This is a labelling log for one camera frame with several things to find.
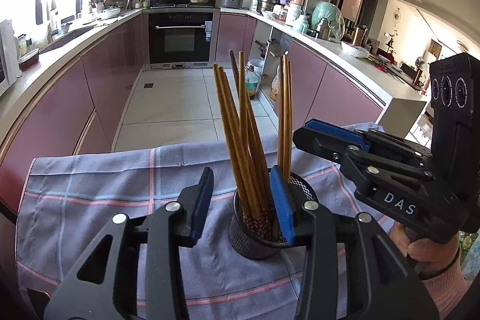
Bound black built-in oven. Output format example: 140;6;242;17
147;10;215;65

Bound kitchen sink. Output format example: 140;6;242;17
39;25;97;55

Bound bundle of wooden chopsticks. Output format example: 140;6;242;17
212;50;294;244

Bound pink base cabinets by window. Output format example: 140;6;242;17
0;10;149;201

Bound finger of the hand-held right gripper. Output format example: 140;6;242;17
292;127;373;175
304;118;379;150

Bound white toaster oven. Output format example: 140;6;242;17
0;19;22;96

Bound framed wall picture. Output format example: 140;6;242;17
343;0;364;21

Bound white bowl of greens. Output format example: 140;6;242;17
95;7;122;20

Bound dark red bowl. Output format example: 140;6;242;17
18;48;40;72

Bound printed plastic bag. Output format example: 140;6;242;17
459;230;480;282

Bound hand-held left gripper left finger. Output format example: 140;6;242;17
44;166;215;320

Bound white plastic bag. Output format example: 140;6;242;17
341;40;370;58

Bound grey plaid cloth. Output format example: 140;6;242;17
15;122;391;320

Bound green fan in plastic bag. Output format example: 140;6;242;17
311;1;345;40

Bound person's right forearm pink sleeve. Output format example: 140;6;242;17
414;254;477;320

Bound steel stock pot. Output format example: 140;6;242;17
257;0;282;13

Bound person's right hand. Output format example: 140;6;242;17
390;223;461;263

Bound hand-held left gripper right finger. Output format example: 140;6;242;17
269;164;439;320

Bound steel thermos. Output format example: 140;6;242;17
314;17;331;40

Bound cooking oil bottle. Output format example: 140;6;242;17
244;66;260;100

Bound black mesh utensil holder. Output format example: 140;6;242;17
227;170;320;261

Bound pink base cabinets with open bay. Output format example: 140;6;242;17
217;13;388;156

